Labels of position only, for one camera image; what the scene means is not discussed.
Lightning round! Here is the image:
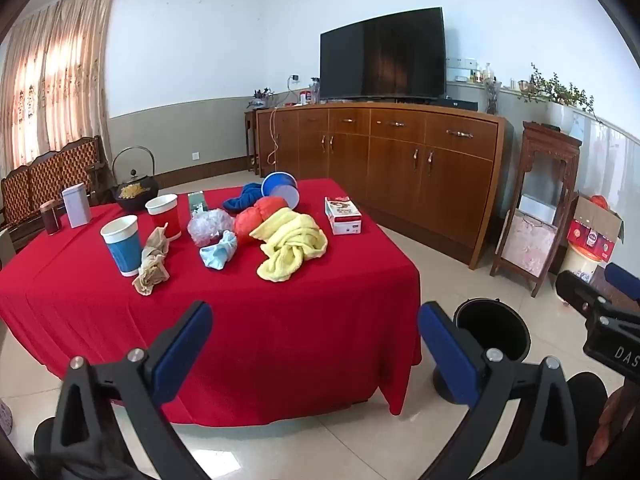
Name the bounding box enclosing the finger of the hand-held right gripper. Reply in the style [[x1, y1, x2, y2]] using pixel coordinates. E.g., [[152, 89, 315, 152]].
[[556, 270, 615, 319], [604, 262, 640, 307]]

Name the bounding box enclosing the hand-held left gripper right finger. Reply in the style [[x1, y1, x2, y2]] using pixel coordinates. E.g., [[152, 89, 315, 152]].
[[417, 301, 583, 480]]

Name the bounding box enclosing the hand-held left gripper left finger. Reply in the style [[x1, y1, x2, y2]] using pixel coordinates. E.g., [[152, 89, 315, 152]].
[[50, 301, 215, 480]]

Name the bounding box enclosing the black plastic bucket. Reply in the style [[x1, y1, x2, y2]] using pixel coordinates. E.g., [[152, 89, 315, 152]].
[[432, 297, 532, 403]]

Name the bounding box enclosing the beige cloth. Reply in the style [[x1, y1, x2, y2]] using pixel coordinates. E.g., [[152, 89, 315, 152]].
[[132, 226, 172, 297]]

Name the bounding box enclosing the light blue face mask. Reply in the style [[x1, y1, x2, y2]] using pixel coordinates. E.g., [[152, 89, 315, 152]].
[[199, 230, 239, 271]]

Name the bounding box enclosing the blue paper cup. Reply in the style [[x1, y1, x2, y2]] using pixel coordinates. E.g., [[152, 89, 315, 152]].
[[100, 215, 143, 277]]

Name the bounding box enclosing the red paper cup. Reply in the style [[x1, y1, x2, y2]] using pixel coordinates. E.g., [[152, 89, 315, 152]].
[[145, 194, 182, 241]]

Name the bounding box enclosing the orange plastic bag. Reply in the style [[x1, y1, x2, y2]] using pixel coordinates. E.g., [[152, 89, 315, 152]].
[[234, 196, 291, 246]]

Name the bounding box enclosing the yellow towel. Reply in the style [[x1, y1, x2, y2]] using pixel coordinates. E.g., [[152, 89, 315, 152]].
[[248, 207, 329, 282]]

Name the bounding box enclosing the blue towel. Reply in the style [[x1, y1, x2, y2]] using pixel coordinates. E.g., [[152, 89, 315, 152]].
[[222, 183, 266, 212]]

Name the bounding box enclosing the red and white carton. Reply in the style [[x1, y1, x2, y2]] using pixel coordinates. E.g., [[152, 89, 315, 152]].
[[324, 196, 363, 236]]

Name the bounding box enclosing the person's right hand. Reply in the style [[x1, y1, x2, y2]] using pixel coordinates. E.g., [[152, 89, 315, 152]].
[[587, 380, 640, 466]]

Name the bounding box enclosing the white flowered bin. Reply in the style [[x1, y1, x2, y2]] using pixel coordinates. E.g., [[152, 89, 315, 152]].
[[559, 242, 603, 286]]

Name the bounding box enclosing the cardboard box with red print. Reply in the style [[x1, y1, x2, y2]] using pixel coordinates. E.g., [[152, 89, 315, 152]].
[[566, 194, 626, 262]]

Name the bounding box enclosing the pink floral cushion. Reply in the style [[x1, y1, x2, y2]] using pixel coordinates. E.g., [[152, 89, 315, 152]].
[[497, 210, 558, 281]]

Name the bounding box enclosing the red tablecloth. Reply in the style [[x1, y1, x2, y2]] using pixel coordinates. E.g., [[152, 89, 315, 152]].
[[0, 177, 421, 428]]

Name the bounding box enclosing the carved wooden plant stand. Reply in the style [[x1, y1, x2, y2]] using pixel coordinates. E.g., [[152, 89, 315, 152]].
[[489, 121, 583, 298]]

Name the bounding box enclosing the black iron kettle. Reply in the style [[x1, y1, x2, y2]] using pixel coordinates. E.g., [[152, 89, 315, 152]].
[[111, 146, 160, 211]]

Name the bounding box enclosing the potted plant in white pot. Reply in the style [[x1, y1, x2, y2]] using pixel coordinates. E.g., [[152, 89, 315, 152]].
[[517, 62, 598, 136]]

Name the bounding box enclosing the white tin box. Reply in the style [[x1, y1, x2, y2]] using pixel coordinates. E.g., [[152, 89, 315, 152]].
[[62, 183, 93, 229]]

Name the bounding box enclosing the brown jar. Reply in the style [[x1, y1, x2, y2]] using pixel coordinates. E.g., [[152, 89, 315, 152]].
[[39, 200, 62, 236]]

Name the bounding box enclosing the wooden sideboard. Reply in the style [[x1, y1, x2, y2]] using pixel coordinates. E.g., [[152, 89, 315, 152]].
[[256, 99, 515, 272]]

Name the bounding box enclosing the vase of dried flowers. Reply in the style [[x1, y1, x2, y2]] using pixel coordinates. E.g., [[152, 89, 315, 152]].
[[482, 77, 502, 116]]

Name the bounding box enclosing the wooden bench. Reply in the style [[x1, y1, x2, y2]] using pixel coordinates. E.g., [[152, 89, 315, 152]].
[[0, 135, 118, 251]]

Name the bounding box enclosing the small dark side table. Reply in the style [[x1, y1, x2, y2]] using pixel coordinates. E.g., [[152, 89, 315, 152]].
[[243, 105, 261, 177]]

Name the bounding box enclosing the row of small bottles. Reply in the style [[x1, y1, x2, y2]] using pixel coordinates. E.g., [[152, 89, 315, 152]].
[[467, 62, 501, 85]]

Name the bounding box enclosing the small potted plant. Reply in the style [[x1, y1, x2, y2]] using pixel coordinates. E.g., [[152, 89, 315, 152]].
[[248, 87, 275, 111]]

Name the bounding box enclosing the beige curtain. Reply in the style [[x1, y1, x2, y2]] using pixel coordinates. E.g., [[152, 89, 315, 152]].
[[0, 0, 118, 178]]

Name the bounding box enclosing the black television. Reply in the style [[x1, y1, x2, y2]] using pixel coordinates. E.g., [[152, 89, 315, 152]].
[[319, 7, 447, 102]]

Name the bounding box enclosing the white cable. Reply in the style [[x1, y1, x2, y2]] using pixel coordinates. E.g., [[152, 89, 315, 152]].
[[267, 76, 301, 166]]

